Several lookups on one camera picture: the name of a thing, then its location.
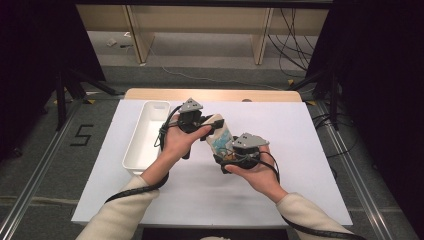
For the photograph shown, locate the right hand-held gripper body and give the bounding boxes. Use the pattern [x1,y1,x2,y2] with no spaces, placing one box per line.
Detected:
[226,132,271,171]

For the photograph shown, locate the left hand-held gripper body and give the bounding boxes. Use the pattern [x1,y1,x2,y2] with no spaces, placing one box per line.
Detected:
[176,97,204,135]

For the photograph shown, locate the small snack packet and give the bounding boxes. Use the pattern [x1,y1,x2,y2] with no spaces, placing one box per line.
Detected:
[204,113,236,157]

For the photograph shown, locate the white plastic bin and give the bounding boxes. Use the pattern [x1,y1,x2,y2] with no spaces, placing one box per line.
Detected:
[121,100,172,176]

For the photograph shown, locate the person's left hand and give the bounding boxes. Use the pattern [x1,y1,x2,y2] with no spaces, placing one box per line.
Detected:
[158,113,212,170]

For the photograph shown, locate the person's right hand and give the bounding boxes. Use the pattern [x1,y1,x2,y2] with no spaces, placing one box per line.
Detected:
[224,149,289,204]

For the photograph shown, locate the white board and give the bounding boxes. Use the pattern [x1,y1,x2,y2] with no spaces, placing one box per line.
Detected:
[70,98,354,229]

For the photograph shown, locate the black tripod stand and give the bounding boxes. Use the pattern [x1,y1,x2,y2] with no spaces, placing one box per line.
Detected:
[285,68,341,132]
[54,68,126,132]

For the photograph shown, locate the beige wooden desk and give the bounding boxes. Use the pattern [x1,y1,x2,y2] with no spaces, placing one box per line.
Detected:
[75,3,331,66]

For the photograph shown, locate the black curtain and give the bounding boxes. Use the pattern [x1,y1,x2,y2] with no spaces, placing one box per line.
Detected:
[306,0,424,234]
[0,0,107,161]

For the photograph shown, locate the black floor cables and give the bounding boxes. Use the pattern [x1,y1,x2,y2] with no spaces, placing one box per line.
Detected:
[313,112,359,159]

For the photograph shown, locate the left hand-held gripper cable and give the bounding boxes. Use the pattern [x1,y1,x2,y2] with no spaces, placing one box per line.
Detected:
[104,105,183,204]

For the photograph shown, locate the bundle of black cables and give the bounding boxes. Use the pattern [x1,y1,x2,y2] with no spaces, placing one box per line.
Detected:
[268,8,318,79]

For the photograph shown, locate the metal floor rail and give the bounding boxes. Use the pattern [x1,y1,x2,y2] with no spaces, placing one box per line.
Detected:
[314,101,391,240]
[0,99,84,240]

